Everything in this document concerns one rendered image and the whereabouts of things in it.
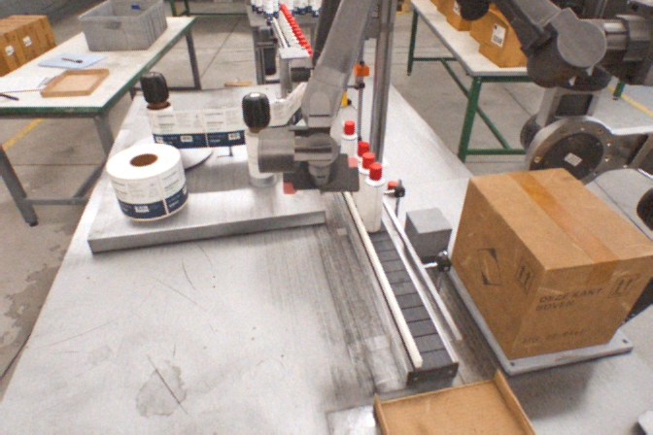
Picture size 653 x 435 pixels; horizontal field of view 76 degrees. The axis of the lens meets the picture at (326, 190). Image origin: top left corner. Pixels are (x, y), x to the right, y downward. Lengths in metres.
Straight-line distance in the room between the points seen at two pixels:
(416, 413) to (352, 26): 0.72
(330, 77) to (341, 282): 0.60
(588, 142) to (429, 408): 0.70
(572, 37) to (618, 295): 0.51
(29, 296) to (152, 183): 1.50
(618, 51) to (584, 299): 0.45
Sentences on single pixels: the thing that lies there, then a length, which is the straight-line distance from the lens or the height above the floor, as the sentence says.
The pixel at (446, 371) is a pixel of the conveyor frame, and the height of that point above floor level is 0.86.
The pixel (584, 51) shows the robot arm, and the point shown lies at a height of 1.45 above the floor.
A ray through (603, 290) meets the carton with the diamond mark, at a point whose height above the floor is 1.04.
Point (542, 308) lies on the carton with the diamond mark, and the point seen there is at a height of 1.01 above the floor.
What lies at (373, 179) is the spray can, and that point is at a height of 1.05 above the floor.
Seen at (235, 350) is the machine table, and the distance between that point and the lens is 1.01.
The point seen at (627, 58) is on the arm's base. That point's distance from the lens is 0.86.
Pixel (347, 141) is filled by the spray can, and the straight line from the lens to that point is 1.31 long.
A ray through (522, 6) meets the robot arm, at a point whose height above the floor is 1.50.
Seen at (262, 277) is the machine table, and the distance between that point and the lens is 1.14.
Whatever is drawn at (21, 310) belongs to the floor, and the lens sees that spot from 2.60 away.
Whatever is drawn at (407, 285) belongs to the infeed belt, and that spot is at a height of 0.88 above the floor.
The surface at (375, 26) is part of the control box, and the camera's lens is 1.39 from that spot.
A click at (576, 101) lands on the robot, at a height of 1.25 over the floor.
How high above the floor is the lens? 1.65
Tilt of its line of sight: 35 degrees down
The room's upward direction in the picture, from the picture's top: straight up
